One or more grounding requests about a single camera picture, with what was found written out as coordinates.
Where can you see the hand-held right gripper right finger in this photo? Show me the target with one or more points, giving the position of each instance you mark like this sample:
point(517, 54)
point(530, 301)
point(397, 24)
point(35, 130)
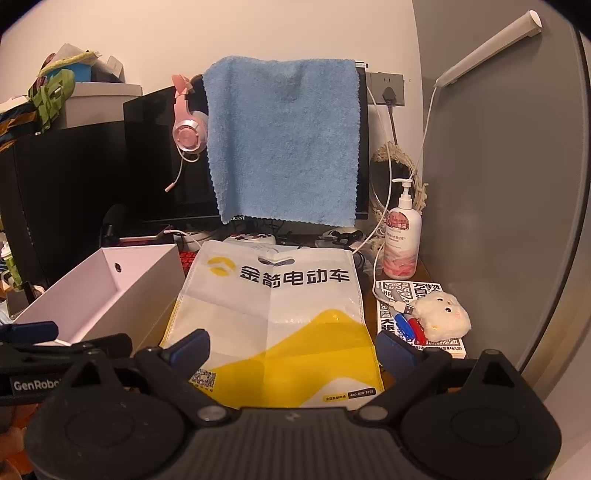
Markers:
point(392, 350)

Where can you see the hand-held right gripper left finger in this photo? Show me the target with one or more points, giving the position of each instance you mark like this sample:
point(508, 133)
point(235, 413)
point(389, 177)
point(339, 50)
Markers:
point(191, 350)

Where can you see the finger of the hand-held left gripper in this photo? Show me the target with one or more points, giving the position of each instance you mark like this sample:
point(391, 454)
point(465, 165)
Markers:
point(27, 331)
point(46, 353)

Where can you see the white and yellow tote bag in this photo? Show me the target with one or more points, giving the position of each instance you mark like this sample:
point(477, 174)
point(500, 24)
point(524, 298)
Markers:
point(277, 314)

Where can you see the black and white printed book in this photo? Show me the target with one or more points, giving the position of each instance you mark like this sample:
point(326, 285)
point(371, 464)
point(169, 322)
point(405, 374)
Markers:
point(392, 330)

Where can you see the blue pen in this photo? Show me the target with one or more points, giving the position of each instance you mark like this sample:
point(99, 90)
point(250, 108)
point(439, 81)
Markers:
point(404, 326)

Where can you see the red pen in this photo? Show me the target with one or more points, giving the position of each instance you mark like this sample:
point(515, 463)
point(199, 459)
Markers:
point(418, 331)

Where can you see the cream plush toy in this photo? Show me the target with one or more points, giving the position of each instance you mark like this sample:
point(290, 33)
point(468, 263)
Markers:
point(443, 316)

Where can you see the red keyboard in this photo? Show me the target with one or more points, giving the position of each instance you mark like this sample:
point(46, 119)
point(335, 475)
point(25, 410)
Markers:
point(188, 263)

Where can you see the pink and white pump bottle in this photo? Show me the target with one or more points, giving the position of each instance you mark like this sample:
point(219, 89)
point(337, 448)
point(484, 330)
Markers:
point(401, 240)

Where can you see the black and white mouse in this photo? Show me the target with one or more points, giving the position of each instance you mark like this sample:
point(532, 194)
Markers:
point(344, 235)

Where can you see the white game controller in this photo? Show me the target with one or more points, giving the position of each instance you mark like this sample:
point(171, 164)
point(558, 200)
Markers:
point(249, 239)

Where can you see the black computer tower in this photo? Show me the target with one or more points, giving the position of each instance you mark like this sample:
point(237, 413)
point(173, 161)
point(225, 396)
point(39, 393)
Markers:
point(60, 194)

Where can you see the woven basket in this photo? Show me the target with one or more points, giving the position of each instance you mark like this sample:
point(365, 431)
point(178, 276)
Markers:
point(388, 177)

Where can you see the grey wardrobe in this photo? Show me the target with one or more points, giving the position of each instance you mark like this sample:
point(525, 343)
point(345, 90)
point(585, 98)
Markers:
point(508, 207)

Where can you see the black computer monitor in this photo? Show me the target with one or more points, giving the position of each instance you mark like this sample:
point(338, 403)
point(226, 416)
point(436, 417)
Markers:
point(157, 152)

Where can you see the pink headset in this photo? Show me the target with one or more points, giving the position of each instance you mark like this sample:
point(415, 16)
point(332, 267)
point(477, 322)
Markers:
point(188, 134)

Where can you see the blue towel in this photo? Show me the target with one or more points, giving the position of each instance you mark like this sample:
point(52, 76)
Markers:
point(281, 138)

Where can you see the white storage box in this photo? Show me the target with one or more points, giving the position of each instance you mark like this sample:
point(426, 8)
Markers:
point(101, 104)

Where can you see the white light bar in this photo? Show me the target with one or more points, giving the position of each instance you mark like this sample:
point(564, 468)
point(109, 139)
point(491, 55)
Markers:
point(489, 44)

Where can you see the grey wall socket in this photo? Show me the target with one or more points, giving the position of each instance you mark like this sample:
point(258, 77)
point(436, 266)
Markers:
point(376, 87)

